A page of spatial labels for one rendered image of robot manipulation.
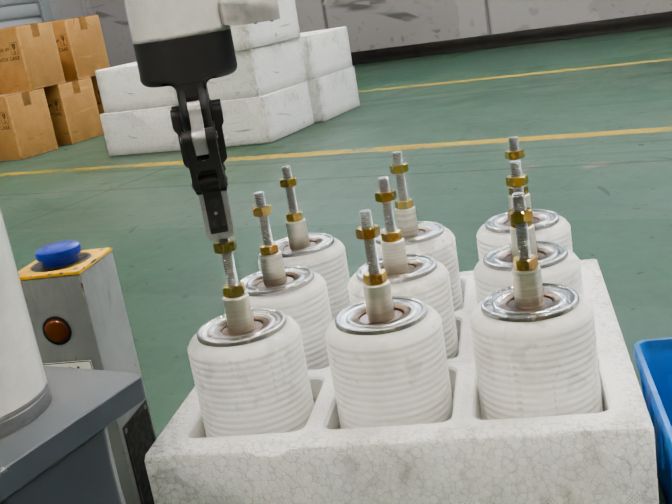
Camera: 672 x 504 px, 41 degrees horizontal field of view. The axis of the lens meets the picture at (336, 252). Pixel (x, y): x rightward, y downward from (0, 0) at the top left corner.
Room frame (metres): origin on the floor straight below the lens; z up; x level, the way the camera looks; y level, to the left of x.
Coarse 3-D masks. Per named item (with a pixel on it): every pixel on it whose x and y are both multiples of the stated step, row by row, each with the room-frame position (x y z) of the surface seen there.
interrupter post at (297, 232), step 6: (288, 222) 0.93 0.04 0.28; (294, 222) 0.93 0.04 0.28; (300, 222) 0.93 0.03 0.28; (288, 228) 0.93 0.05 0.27; (294, 228) 0.93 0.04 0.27; (300, 228) 0.93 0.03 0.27; (306, 228) 0.93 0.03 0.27; (288, 234) 0.93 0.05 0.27; (294, 234) 0.93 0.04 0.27; (300, 234) 0.93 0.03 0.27; (306, 234) 0.93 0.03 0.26; (294, 240) 0.93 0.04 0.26; (300, 240) 0.93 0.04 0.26; (306, 240) 0.93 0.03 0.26; (294, 246) 0.93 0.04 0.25; (300, 246) 0.92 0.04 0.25; (306, 246) 0.93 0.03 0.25
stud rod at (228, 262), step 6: (222, 240) 0.70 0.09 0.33; (228, 240) 0.70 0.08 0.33; (222, 258) 0.70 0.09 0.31; (228, 258) 0.70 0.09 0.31; (228, 264) 0.70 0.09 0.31; (234, 264) 0.71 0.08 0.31; (228, 270) 0.70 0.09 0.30; (234, 270) 0.70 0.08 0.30; (228, 276) 0.70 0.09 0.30; (234, 276) 0.70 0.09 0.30; (228, 282) 0.70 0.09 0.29; (234, 282) 0.70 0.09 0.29
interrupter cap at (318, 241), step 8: (280, 240) 0.96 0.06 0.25; (288, 240) 0.96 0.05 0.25; (312, 240) 0.95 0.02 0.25; (320, 240) 0.94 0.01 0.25; (328, 240) 0.93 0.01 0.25; (280, 248) 0.93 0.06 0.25; (288, 248) 0.94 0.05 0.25; (304, 248) 0.93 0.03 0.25; (312, 248) 0.91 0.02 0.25; (320, 248) 0.91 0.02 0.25; (288, 256) 0.90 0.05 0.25; (296, 256) 0.90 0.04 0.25
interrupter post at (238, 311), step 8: (240, 296) 0.70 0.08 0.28; (248, 296) 0.71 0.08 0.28; (224, 304) 0.70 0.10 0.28; (232, 304) 0.70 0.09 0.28; (240, 304) 0.70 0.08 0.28; (248, 304) 0.70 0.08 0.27; (232, 312) 0.70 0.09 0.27; (240, 312) 0.70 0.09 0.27; (248, 312) 0.70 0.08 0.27; (232, 320) 0.70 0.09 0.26; (240, 320) 0.70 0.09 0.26; (248, 320) 0.70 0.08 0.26; (232, 328) 0.70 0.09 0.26; (240, 328) 0.70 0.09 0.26; (248, 328) 0.70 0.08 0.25
